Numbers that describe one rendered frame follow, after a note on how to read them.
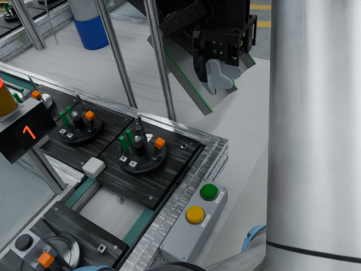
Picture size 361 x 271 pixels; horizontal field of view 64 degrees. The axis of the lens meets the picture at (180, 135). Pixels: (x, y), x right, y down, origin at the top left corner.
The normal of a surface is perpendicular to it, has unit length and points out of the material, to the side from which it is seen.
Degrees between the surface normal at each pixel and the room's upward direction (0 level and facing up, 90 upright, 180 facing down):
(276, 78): 71
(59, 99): 0
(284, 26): 64
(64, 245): 0
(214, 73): 93
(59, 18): 90
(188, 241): 0
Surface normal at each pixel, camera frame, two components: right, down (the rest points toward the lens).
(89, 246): -0.12, -0.69
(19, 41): 0.84, 0.31
